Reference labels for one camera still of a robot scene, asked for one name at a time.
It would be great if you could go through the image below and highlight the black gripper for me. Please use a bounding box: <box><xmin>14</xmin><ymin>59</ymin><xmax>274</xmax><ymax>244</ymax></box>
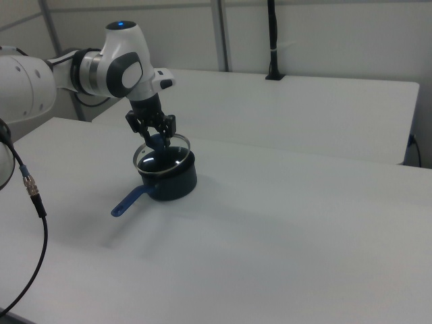
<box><xmin>125</xmin><ymin>94</ymin><xmax>178</xmax><ymax>148</ymax></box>

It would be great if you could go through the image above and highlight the glass lid with blue knob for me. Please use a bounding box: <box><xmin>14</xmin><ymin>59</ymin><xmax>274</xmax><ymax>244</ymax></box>
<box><xmin>133</xmin><ymin>132</ymin><xmax>192</xmax><ymax>177</ymax></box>

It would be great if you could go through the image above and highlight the white table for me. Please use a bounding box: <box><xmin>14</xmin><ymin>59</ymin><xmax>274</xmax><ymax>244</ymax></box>
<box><xmin>92</xmin><ymin>69</ymin><xmax>421</xmax><ymax>166</ymax></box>

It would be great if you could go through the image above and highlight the dark saucepan with blue handle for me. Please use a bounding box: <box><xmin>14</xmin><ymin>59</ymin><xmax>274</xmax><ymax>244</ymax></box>
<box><xmin>110</xmin><ymin>150</ymin><xmax>198</xmax><ymax>218</ymax></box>

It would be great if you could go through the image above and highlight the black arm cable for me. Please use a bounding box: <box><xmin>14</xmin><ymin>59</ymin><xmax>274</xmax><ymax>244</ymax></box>
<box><xmin>0</xmin><ymin>45</ymin><xmax>113</xmax><ymax>107</ymax></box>

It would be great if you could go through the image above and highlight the black pole with cables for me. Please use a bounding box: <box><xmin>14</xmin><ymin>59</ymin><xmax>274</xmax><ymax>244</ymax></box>
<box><xmin>266</xmin><ymin>0</ymin><xmax>280</xmax><ymax>76</ymax></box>

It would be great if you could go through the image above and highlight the black cable with metal connector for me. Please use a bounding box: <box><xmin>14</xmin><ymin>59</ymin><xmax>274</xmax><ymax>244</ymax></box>
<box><xmin>0</xmin><ymin>117</ymin><xmax>50</xmax><ymax>314</ymax></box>

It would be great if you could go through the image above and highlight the black cable with blue plug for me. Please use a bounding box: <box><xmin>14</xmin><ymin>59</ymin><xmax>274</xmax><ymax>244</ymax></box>
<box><xmin>406</xmin><ymin>133</ymin><xmax>423</xmax><ymax>168</ymax></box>

